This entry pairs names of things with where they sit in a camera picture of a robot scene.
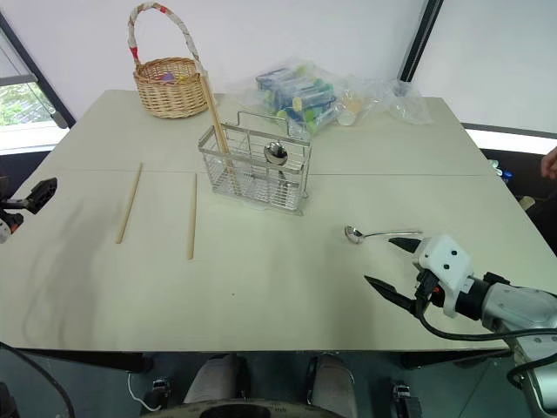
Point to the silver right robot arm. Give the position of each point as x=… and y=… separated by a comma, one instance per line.
x=522, y=305

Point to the black window frame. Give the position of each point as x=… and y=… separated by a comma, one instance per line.
x=39, y=72

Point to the bystander bare hand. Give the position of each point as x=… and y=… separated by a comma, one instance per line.
x=550, y=163

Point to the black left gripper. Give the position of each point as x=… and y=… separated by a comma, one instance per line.
x=15, y=205

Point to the black wall pillar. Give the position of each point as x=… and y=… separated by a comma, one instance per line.
x=420, y=41

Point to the purple item in basket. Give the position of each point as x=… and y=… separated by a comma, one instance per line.
x=167, y=77

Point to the small white cup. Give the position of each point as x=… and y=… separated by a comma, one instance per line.
x=527, y=202

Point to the wooden chopstick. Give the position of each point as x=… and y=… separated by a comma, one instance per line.
x=129, y=203
x=216, y=122
x=192, y=217
x=223, y=141

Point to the plastic bag of blue tubes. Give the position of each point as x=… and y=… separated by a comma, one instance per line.
x=300, y=93

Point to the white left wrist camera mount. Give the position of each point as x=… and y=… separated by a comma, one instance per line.
x=5, y=228

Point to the black table frame bar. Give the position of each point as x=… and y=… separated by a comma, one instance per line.
x=109, y=361

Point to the clear crumpled plastic bag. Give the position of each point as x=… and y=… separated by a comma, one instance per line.
x=404, y=104

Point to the yellow item in basket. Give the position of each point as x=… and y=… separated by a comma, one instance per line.
x=183, y=78

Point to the black table caster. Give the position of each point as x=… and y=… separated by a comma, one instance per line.
x=161, y=392
x=404, y=400

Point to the steel spoon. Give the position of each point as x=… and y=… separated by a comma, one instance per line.
x=353, y=233
x=275, y=153

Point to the dark rounded shape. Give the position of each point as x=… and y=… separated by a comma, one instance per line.
x=248, y=411

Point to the grey rounded leg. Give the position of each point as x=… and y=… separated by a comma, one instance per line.
x=333, y=383
x=217, y=379

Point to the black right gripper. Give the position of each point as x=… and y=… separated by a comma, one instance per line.
x=428, y=289

